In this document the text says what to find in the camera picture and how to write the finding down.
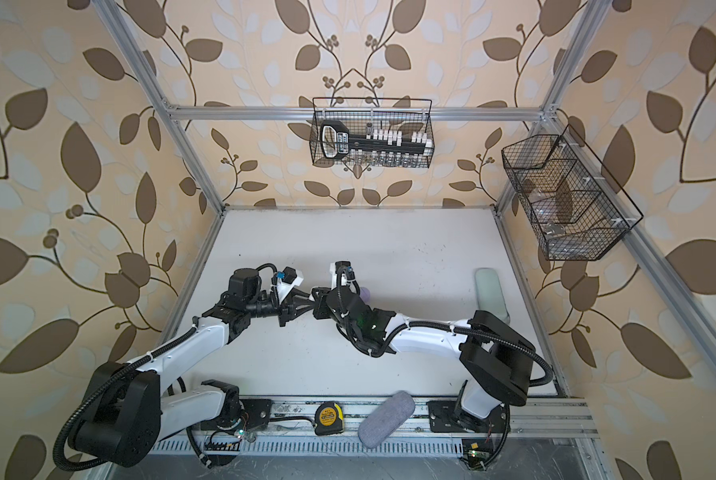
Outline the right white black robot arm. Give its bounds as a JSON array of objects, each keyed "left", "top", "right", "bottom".
[{"left": 311, "top": 286, "right": 555, "bottom": 420}]

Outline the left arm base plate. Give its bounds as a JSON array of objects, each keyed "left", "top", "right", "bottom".
[{"left": 236, "top": 398, "right": 273, "bottom": 433}]

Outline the black socket holder rail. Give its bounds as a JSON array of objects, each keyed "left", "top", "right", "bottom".
[{"left": 310, "top": 119, "right": 435, "bottom": 165}]

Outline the black wire basket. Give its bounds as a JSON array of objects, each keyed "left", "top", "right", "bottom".
[
  {"left": 501, "top": 125, "right": 644, "bottom": 261},
  {"left": 309, "top": 95, "right": 436, "bottom": 169}
]

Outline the purple earbud charging case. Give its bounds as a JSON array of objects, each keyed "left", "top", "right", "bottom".
[{"left": 360, "top": 287, "right": 371, "bottom": 303}]

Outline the green glasses case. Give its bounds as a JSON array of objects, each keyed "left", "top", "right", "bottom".
[{"left": 474, "top": 268, "right": 510, "bottom": 324}]

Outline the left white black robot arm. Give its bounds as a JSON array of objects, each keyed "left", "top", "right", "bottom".
[{"left": 52, "top": 267, "right": 320, "bottom": 472}]

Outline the aluminium frame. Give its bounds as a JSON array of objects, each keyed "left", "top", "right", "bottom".
[{"left": 109, "top": 1, "right": 716, "bottom": 479}]

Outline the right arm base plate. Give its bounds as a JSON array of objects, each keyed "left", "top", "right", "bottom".
[{"left": 427, "top": 400, "right": 510, "bottom": 434}]

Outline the yellow black tape measure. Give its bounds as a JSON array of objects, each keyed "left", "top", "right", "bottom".
[{"left": 314, "top": 401, "right": 345, "bottom": 436}]

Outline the back black wire basket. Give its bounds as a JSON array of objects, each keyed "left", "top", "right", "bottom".
[{"left": 309, "top": 95, "right": 436, "bottom": 169}]

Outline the right black wire basket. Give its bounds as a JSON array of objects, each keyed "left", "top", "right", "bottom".
[{"left": 501, "top": 125, "right": 644, "bottom": 261}]

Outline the grey fabric glasses case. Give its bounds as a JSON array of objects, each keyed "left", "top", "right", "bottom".
[{"left": 358, "top": 391, "right": 416, "bottom": 449}]

